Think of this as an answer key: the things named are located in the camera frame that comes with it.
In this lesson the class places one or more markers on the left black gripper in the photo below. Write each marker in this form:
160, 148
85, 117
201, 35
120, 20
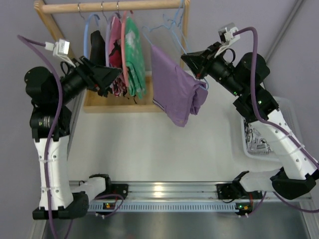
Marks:
89, 74

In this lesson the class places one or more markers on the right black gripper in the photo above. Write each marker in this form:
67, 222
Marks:
207, 62

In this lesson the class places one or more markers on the purple trousers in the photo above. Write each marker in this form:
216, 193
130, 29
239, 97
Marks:
178, 108

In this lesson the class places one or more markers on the blue wire hanger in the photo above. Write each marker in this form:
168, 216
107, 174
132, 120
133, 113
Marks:
174, 57
178, 27

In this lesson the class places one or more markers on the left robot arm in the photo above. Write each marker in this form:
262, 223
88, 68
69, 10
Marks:
50, 129

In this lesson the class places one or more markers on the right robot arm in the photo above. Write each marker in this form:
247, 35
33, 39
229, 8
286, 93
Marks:
299, 172

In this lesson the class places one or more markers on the salmon pink hanger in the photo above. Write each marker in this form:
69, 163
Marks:
125, 71

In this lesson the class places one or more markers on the lilac plastic hanger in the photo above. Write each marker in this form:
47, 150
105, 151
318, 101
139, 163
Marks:
107, 42

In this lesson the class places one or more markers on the thick light blue hanger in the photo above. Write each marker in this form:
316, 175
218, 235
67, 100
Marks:
86, 32

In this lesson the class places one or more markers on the pink red garment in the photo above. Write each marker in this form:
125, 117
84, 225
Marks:
118, 86

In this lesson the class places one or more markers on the black garment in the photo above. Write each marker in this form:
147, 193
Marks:
97, 54

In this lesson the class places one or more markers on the wooden clothes rack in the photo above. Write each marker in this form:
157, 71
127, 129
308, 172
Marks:
111, 104

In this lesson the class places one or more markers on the green patterned garment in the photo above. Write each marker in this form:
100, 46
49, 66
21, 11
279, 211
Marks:
134, 60

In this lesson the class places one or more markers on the white plastic basket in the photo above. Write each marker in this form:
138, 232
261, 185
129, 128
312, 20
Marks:
288, 120

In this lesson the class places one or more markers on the black white printed cloth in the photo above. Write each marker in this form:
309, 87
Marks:
254, 142

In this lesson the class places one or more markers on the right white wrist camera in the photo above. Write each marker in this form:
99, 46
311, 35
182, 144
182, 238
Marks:
227, 37

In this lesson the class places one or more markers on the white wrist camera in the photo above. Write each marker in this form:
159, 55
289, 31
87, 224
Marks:
60, 50
227, 37

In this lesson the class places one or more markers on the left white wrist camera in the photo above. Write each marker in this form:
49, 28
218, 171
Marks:
60, 50

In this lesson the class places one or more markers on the aluminium mounting rail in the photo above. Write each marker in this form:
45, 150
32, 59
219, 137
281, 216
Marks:
176, 197

